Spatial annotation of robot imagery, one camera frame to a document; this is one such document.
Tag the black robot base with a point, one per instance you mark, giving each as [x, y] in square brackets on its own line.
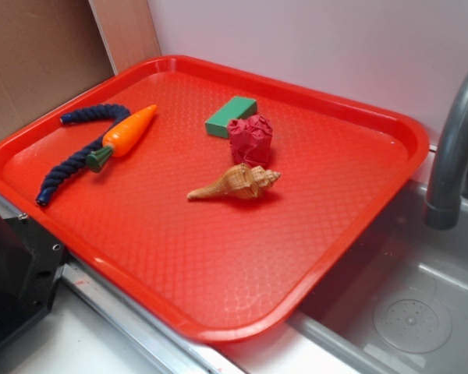
[31, 261]

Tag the crumpled red paper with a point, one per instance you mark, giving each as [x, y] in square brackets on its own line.
[250, 140]

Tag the tan conch seashell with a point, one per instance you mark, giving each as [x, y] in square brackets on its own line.
[239, 182]

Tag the green rectangular block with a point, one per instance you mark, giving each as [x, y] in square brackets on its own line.
[236, 108]

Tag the red plastic tray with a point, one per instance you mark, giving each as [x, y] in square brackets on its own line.
[226, 269]

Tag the orange toy carrot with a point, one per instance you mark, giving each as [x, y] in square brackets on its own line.
[120, 140]

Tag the grey plastic sink basin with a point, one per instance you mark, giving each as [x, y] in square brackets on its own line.
[397, 302]

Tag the grey sink faucet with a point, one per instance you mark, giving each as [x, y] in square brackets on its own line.
[448, 182]

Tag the brown cardboard panel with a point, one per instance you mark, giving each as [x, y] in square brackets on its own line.
[52, 51]

